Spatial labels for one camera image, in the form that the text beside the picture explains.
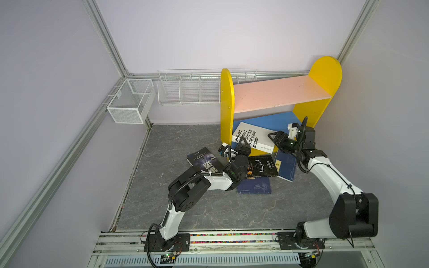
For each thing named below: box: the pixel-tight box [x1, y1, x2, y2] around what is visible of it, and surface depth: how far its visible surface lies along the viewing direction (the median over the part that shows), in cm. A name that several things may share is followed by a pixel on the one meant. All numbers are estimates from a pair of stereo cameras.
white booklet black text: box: [232, 121, 278, 155], surface depth 87 cm
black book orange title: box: [246, 154, 279, 177], surface depth 96 cm
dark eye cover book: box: [186, 146, 224, 172], surface depth 101 cm
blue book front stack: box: [236, 176, 272, 195], surface depth 91 cm
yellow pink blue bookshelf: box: [220, 56, 343, 155], surface depth 83 cm
